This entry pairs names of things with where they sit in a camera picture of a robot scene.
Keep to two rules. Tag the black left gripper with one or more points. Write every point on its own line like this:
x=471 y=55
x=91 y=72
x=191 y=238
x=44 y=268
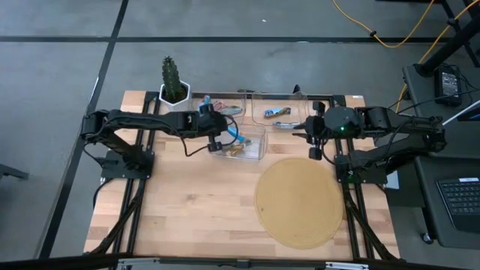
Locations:
x=212 y=122

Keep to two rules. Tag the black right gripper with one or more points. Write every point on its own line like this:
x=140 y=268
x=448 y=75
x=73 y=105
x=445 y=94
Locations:
x=318 y=129

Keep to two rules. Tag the chewy oatmeal raisin granola bar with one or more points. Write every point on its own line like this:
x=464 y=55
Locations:
x=277 y=111

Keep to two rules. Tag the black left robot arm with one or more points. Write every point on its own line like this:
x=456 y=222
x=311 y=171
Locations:
x=142 y=122

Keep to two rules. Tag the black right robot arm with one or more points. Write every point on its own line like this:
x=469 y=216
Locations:
x=397 y=127

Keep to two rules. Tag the clear plastic bin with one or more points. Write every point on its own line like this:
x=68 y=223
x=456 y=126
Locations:
x=240 y=103
x=255 y=150
x=262 y=103

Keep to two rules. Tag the round woven tan placemat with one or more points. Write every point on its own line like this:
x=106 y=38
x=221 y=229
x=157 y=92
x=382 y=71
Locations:
x=300 y=202

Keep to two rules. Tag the green cactus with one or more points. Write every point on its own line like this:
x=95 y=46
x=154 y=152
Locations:
x=171 y=77

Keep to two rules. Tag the white paper sheet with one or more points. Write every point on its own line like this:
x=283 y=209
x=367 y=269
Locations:
x=393 y=180

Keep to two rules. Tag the dark side desk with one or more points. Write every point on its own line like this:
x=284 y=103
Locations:
x=431 y=210

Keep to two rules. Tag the black power adapter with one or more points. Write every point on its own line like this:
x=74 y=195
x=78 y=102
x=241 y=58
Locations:
x=448 y=84

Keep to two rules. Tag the desk caster wheel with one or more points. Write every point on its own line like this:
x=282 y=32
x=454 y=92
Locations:
x=425 y=237

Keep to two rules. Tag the dark tablet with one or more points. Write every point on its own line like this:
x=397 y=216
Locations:
x=471 y=114

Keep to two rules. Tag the black laptop keyboard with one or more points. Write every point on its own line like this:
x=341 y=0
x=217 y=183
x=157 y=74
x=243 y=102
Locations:
x=463 y=200

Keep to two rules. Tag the black stand legs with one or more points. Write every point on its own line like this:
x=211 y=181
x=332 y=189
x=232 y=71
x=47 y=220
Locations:
x=450 y=45

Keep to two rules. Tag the grey chair leg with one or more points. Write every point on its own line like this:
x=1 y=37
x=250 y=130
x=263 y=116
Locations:
x=11 y=172

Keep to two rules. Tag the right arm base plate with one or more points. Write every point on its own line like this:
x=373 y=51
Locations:
x=343 y=177

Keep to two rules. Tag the black aluminium table frame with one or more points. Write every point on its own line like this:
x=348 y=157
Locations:
x=155 y=146

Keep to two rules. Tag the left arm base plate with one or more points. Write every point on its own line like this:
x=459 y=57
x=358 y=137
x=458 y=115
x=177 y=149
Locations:
x=112 y=170

